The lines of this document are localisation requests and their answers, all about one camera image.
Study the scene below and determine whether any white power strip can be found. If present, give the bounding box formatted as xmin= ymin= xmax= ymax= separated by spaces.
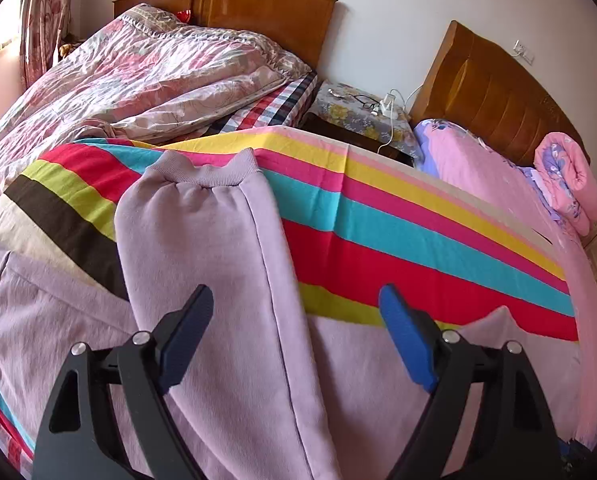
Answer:
xmin=379 ymin=91 xmax=402 ymax=116

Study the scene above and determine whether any plaid bed sheet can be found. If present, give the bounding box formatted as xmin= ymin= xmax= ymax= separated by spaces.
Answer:
xmin=206 ymin=71 xmax=319 ymax=136

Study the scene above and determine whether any plain wooden headboard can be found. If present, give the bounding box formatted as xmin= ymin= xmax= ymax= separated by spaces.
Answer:
xmin=112 ymin=0 xmax=339 ymax=73

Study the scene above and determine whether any pink floral curtain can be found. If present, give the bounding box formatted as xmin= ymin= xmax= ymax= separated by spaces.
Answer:
xmin=21 ymin=0 xmax=86 ymax=91

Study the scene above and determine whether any pink floral quilt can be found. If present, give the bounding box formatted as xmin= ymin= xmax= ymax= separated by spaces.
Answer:
xmin=0 ymin=3 xmax=313 ymax=211

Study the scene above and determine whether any dark wooden nightstand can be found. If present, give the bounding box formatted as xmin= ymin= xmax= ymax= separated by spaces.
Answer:
xmin=298 ymin=112 xmax=414 ymax=166

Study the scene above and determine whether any pink floral bed sheet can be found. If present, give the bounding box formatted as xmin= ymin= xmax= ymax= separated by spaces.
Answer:
xmin=413 ymin=119 xmax=597 ymax=453

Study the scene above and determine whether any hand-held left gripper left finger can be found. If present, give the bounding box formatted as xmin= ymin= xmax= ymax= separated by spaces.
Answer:
xmin=31 ymin=284 xmax=214 ymax=480

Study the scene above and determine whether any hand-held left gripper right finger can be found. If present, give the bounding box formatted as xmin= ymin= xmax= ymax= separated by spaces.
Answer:
xmin=379 ymin=284 xmax=562 ymax=480

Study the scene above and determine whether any lilac sweatshirt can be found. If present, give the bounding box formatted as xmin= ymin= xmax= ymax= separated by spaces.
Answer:
xmin=0 ymin=149 xmax=587 ymax=480

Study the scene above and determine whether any rolled pink quilt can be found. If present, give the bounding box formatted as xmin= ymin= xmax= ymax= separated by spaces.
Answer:
xmin=533 ymin=131 xmax=597 ymax=236

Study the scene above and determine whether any rainbow striped bed sheet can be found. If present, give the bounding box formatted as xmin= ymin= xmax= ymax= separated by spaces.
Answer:
xmin=0 ymin=126 xmax=579 ymax=476

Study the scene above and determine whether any ribbed wooden headboard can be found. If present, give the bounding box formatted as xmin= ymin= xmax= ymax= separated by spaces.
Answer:
xmin=409 ymin=20 xmax=592 ymax=168

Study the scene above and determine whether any white charger cable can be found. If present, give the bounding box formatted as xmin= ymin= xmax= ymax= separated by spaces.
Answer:
xmin=376 ymin=85 xmax=424 ymax=153

